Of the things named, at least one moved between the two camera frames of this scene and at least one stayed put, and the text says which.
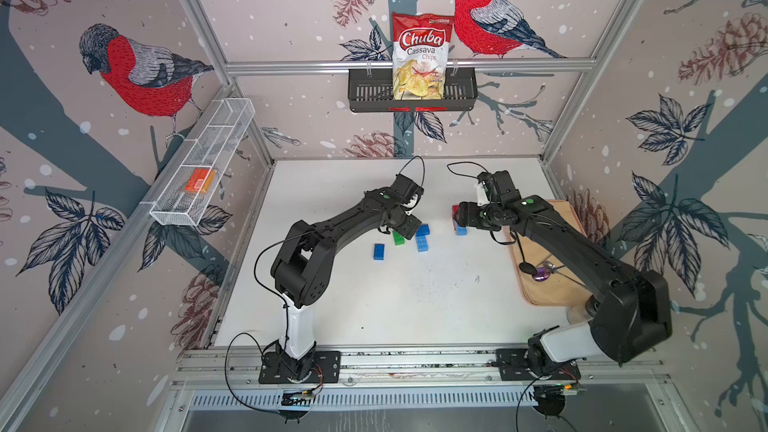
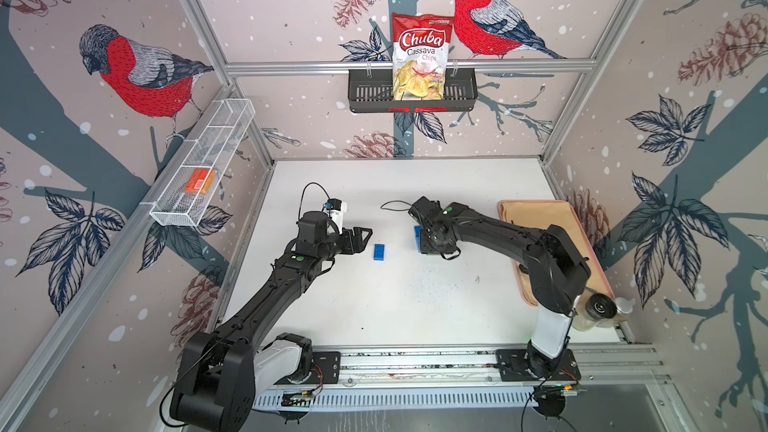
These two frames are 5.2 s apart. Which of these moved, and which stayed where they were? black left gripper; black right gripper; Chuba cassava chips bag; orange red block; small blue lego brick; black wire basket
Moved: black left gripper; black right gripper
Stayed: orange red block; black wire basket; Chuba cassava chips bag; small blue lego brick
